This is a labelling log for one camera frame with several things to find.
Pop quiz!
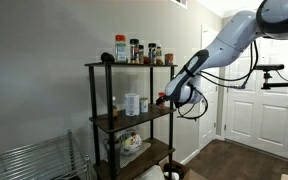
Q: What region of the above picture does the colourful printed bowl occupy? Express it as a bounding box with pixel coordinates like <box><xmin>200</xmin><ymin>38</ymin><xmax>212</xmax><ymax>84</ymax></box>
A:
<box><xmin>119</xmin><ymin>129</ymin><xmax>143</xmax><ymax>157</ymax></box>

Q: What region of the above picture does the black metal wooden shelf unit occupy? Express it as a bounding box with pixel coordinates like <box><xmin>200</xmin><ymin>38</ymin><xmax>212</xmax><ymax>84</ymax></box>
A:
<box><xmin>84</xmin><ymin>61</ymin><xmax>179</xmax><ymax>180</ymax></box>

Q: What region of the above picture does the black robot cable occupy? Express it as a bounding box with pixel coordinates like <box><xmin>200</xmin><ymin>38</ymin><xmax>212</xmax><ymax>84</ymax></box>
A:
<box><xmin>176</xmin><ymin>35</ymin><xmax>288</xmax><ymax>122</ymax></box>

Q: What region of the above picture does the tall black-lid spice jar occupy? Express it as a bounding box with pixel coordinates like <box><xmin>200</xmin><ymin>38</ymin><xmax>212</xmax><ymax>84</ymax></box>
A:
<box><xmin>147</xmin><ymin>42</ymin><xmax>157</xmax><ymax>65</ymax></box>

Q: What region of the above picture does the white-cap green-label bottle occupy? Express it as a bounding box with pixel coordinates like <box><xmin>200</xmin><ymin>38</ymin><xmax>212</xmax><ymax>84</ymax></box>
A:
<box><xmin>155</xmin><ymin>45</ymin><xmax>164</xmax><ymax>66</ymax></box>

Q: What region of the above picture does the small labelled tin can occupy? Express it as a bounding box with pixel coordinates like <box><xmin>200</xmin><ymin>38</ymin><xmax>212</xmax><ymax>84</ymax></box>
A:
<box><xmin>139</xmin><ymin>97</ymin><xmax>150</xmax><ymax>114</ymax></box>

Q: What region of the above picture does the large orange-red lid spice jar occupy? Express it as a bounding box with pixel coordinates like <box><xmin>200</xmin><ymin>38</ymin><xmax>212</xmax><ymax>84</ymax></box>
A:
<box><xmin>114</xmin><ymin>34</ymin><xmax>128</xmax><ymax>64</ymax></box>

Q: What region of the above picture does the white cylindrical canister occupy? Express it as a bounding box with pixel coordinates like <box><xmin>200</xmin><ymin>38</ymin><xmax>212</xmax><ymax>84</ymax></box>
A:
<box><xmin>124</xmin><ymin>93</ymin><xmax>141</xmax><ymax>117</ymax></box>

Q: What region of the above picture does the white wall vent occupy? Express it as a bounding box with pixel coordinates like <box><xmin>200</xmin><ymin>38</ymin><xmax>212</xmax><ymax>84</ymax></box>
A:
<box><xmin>170</xmin><ymin>0</ymin><xmax>189</xmax><ymax>9</ymax></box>

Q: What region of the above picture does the white panel entry door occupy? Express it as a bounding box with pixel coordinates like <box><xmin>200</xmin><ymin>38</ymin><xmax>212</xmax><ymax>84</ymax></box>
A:
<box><xmin>224</xmin><ymin>34</ymin><xmax>288</xmax><ymax>161</ymax></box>

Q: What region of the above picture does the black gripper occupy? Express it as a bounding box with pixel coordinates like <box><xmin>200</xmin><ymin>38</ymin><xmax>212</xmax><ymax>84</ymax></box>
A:
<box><xmin>155</xmin><ymin>93</ymin><xmax>172</xmax><ymax>107</ymax></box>

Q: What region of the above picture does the black-lid jar red spice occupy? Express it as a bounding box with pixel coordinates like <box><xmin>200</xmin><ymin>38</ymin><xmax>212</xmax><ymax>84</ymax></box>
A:
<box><xmin>129</xmin><ymin>38</ymin><xmax>140</xmax><ymax>65</ymax></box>

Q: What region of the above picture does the short black-lid spice jar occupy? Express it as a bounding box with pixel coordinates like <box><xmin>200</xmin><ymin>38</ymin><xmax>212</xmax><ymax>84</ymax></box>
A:
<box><xmin>138</xmin><ymin>44</ymin><xmax>145</xmax><ymax>65</ymax></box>

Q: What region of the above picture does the small brown bottle white cap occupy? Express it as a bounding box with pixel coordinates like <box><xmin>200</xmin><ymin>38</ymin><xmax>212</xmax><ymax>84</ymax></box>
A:
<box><xmin>112</xmin><ymin>96</ymin><xmax>119</xmax><ymax>119</ymax></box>

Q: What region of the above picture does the dark grey tumbler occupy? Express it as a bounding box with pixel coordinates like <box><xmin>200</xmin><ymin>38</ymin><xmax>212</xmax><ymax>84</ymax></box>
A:
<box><xmin>103</xmin><ymin>138</ymin><xmax>122</xmax><ymax>176</ymax></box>

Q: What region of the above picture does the chrome wire rack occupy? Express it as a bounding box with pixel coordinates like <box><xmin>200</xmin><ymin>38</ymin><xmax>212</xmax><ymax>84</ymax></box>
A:
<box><xmin>0</xmin><ymin>129</ymin><xmax>93</xmax><ymax>180</ymax></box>

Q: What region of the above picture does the brown cardboard box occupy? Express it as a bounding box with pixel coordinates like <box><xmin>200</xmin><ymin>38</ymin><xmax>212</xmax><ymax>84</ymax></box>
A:
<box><xmin>158</xmin><ymin>159</ymin><xmax>208</xmax><ymax>180</ymax></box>

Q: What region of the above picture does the small red-lid spice jar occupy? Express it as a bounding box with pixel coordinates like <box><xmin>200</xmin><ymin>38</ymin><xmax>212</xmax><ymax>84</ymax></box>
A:
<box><xmin>157</xmin><ymin>91</ymin><xmax>167</xmax><ymax>110</ymax></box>

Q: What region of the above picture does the black rounded object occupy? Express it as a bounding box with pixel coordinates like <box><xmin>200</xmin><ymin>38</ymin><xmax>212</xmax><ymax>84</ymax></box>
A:
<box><xmin>100</xmin><ymin>52</ymin><xmax>116</xmax><ymax>64</ymax></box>

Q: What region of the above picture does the white cloth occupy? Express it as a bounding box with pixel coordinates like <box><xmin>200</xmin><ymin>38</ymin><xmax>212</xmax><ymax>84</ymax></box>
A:
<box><xmin>133</xmin><ymin>164</ymin><xmax>167</xmax><ymax>180</ymax></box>

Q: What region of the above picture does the black camera on mount arm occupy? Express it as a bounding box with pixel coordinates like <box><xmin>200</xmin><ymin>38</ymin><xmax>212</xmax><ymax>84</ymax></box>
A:
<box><xmin>252</xmin><ymin>63</ymin><xmax>288</xmax><ymax>92</ymax></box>

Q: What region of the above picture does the narrow white door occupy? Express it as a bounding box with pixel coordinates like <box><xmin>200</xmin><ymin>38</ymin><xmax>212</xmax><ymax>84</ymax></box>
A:
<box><xmin>198</xmin><ymin>23</ymin><xmax>223</xmax><ymax>149</ymax></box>

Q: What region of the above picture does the white mesh mat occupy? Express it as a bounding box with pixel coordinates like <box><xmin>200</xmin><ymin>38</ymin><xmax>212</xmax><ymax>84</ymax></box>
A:
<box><xmin>118</xmin><ymin>141</ymin><xmax>152</xmax><ymax>169</ymax></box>

